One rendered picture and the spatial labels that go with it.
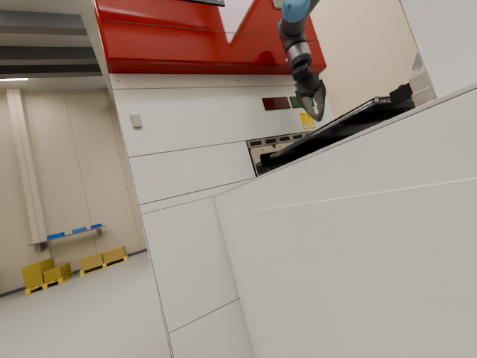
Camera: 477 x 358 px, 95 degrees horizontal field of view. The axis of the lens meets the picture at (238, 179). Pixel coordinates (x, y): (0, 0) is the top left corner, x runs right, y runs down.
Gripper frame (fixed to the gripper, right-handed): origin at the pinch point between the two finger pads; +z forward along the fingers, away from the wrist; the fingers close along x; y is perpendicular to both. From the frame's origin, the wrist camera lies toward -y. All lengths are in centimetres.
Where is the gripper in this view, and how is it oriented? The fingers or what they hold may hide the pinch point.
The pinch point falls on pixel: (318, 116)
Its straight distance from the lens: 75.9
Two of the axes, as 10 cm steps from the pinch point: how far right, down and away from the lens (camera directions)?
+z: 2.7, 9.6, -0.9
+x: -8.8, 2.8, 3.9
